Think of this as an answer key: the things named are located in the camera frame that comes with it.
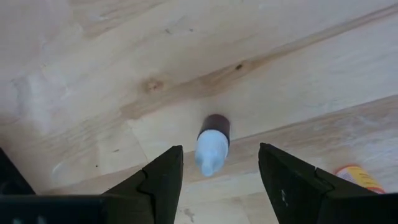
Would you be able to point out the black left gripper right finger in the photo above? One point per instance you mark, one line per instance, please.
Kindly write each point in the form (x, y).
(295, 193)

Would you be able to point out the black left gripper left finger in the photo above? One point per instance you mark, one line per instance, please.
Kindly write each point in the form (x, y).
(161, 186)

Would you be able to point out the small dark brown coloring bottle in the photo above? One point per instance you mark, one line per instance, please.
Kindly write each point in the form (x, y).
(211, 149)

